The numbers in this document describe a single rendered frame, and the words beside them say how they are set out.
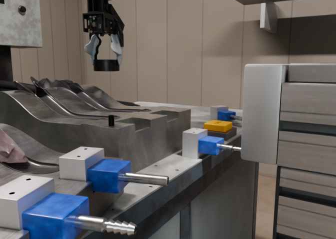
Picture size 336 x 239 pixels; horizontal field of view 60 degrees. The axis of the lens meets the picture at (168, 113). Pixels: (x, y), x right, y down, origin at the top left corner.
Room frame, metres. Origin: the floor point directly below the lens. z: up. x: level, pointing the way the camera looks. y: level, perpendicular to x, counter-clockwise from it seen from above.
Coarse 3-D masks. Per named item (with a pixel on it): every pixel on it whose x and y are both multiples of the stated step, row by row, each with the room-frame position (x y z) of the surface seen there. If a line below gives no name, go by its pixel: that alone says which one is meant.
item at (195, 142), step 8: (192, 128) 0.63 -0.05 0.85; (200, 128) 0.63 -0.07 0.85; (184, 136) 0.59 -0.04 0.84; (192, 136) 0.58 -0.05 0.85; (200, 136) 0.59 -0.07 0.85; (208, 136) 0.61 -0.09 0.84; (184, 144) 0.59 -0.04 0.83; (192, 144) 0.58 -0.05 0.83; (200, 144) 0.58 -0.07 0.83; (208, 144) 0.57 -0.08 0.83; (216, 144) 0.56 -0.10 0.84; (224, 144) 0.57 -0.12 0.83; (184, 152) 0.59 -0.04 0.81; (192, 152) 0.58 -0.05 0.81; (200, 152) 0.58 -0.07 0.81; (208, 152) 0.57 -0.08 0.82; (216, 152) 0.56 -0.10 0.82
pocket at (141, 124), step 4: (120, 120) 0.54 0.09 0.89; (124, 120) 0.55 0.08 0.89; (128, 120) 0.56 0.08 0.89; (132, 120) 0.57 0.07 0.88; (136, 120) 0.56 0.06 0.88; (140, 120) 0.56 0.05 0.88; (144, 120) 0.55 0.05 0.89; (148, 120) 0.54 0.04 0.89; (136, 124) 0.56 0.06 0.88; (140, 124) 0.56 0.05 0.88; (144, 124) 0.55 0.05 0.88; (148, 124) 0.54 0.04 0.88; (136, 128) 0.56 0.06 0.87; (140, 128) 0.56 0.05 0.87; (144, 128) 0.53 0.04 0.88
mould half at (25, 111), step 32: (0, 96) 0.64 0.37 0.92; (32, 96) 0.65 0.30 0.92; (64, 96) 0.71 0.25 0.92; (96, 96) 0.78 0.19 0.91; (32, 128) 0.58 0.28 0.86; (64, 128) 0.53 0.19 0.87; (96, 128) 0.49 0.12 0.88; (128, 128) 0.49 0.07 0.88; (160, 128) 0.57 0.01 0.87; (128, 160) 0.49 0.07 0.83
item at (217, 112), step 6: (210, 108) 0.98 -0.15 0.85; (216, 108) 0.95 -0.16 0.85; (222, 108) 0.96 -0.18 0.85; (210, 114) 0.98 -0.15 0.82; (216, 114) 0.95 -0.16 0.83; (222, 114) 0.93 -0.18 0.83; (228, 114) 0.93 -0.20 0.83; (234, 114) 0.94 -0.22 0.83; (210, 120) 0.98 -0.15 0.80; (222, 120) 0.97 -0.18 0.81; (228, 120) 0.93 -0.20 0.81
